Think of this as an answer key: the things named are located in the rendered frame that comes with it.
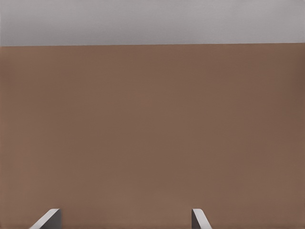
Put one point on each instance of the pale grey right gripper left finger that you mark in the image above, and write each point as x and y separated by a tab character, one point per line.
50	221

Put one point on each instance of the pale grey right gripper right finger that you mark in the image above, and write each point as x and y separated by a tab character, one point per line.
200	220

